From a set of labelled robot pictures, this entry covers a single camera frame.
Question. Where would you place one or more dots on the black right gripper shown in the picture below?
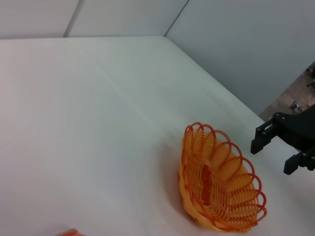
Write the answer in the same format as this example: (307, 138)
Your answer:
(300, 130)

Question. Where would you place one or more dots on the orange white striped bread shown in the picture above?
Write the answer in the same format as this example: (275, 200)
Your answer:
(70, 232)

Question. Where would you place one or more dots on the grey caster wheel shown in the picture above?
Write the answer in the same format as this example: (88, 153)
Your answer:
(293, 105)

